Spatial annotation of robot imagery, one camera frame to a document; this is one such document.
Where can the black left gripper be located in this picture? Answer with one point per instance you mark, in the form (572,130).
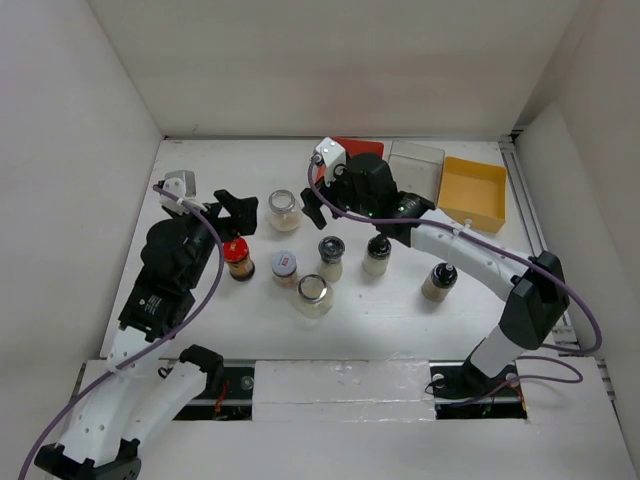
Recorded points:
(241,214)

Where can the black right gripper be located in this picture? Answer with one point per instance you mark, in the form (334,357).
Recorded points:
(312,208)

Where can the red lid sauce jar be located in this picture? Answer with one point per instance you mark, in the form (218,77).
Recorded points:
(237,258)

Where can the grey cap spice bottle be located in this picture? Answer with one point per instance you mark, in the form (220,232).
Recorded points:
(331,250)

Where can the black cap spice bottle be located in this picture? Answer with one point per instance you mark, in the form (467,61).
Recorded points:
(377,255)

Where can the silver rim glass jar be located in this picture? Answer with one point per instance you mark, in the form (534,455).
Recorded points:
(314,296)

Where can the black cap seasoning bottle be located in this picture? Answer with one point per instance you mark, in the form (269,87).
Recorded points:
(439,282)

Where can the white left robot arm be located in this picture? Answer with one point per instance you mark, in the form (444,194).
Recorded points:
(106,436)

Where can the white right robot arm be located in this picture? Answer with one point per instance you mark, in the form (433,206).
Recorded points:
(532,289)

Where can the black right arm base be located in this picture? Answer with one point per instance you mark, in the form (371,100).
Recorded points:
(454,400)

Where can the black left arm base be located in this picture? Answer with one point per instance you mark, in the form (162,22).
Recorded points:
(229,399)

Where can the white lid small jar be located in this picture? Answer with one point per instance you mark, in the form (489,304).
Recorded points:
(284,269)

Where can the red plastic tray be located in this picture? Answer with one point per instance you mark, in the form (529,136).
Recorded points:
(355,147)

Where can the clear plastic tray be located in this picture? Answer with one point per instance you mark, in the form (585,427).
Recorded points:
(416,168)

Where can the yellow plastic tray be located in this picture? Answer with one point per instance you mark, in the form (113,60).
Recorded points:
(473,191)

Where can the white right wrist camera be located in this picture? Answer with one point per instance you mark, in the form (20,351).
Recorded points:
(329,157)

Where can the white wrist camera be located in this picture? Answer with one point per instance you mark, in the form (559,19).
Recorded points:
(329,157)
(181,184)

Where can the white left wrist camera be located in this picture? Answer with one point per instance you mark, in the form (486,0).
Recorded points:
(181,184)

